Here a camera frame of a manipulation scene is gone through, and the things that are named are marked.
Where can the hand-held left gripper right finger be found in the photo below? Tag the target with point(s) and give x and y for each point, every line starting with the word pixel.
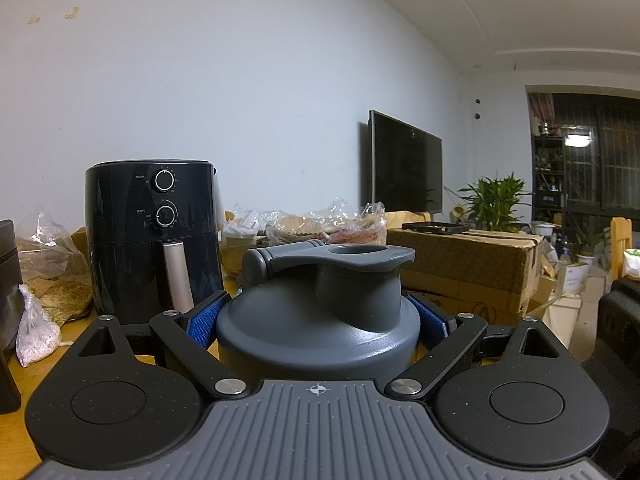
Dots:
pixel 430 320

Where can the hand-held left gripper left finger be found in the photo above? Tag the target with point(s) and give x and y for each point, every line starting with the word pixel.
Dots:
pixel 205 325

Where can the grey shaker bottle lid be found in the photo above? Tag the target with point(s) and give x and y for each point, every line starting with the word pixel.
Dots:
pixel 320 340

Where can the brown cardboard box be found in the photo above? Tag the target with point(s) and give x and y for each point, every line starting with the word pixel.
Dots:
pixel 465 265

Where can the white green plastic bag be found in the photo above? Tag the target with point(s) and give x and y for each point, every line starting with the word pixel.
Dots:
pixel 631 262

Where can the white carton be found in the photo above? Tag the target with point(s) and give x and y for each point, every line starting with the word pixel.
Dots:
pixel 572 277

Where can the wooden chair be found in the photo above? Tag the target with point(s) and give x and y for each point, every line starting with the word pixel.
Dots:
pixel 619 240

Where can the plastic bag of yellow food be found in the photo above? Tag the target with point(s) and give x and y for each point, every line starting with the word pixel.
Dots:
pixel 240 240

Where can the small potted plant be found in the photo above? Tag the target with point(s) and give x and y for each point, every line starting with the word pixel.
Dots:
pixel 587 240

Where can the plastic bag of flatbreads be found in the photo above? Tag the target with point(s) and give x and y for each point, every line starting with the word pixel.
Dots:
pixel 345 232

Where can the black air fryer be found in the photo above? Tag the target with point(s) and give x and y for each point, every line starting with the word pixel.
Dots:
pixel 120 230

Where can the green potted plant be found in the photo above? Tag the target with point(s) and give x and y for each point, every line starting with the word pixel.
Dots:
pixel 495 202

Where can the black storage shelf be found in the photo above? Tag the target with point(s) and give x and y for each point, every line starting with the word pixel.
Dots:
pixel 547 200

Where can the clear bag of bread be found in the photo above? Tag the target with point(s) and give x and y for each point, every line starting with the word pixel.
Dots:
pixel 55 285

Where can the black flat television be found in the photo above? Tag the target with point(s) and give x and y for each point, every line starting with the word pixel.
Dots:
pixel 405 165

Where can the dark balcony window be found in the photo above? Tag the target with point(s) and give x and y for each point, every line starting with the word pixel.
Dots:
pixel 615 160

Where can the small white plastic bag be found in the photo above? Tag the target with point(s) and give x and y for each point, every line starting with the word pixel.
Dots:
pixel 35 340

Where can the grey rice cooker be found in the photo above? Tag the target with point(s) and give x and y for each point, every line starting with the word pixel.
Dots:
pixel 9 270

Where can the flat black frame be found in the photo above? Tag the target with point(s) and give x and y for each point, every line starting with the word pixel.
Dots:
pixel 440 231

